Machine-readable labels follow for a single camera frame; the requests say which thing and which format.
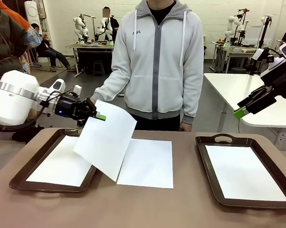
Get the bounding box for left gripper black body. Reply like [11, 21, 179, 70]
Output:
[55, 95, 88, 119]

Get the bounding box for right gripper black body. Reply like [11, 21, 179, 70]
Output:
[260, 60, 286, 98]

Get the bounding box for white A4 paper sheet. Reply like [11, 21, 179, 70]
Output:
[204, 144, 286, 202]
[116, 138, 174, 190]
[73, 99, 138, 183]
[26, 134, 93, 188]

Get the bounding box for person's left forearm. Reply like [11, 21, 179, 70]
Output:
[181, 71, 204, 124]

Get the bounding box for person's right forearm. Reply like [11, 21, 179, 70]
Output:
[90, 68, 127, 107]

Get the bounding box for person's left hand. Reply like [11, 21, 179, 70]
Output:
[179, 122, 193, 132]

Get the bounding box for white work table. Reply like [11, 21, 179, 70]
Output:
[203, 72, 286, 151]

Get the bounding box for dark brown plastic tray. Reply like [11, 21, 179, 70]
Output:
[9, 127, 98, 193]
[195, 133, 286, 210]

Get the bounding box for black tripod pole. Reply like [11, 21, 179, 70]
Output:
[249, 14, 273, 76]

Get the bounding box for white background desk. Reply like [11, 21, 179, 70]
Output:
[210, 40, 284, 74]

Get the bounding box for black stool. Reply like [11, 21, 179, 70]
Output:
[92, 60, 105, 76]

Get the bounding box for background desk with black panel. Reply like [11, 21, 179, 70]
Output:
[65, 42, 114, 78]

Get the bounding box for seated person with phone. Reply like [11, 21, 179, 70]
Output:
[30, 23, 76, 72]

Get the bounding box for person's black trousers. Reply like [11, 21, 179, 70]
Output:
[126, 111, 181, 131]

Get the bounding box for person in grey hoodie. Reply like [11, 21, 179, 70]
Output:
[90, 0, 204, 124]

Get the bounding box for blue patterned jacket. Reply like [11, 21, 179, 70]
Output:
[19, 25, 43, 74]

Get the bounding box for bystander in olive jacket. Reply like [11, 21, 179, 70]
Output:
[0, 0, 45, 143]

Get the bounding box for white tower appliance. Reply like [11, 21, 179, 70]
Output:
[23, 0, 43, 31]

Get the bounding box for person's black undershirt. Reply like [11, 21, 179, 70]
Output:
[149, 0, 177, 26]

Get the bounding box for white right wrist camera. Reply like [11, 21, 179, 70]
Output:
[251, 48, 265, 61]

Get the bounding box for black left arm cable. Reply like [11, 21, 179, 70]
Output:
[0, 104, 51, 133]

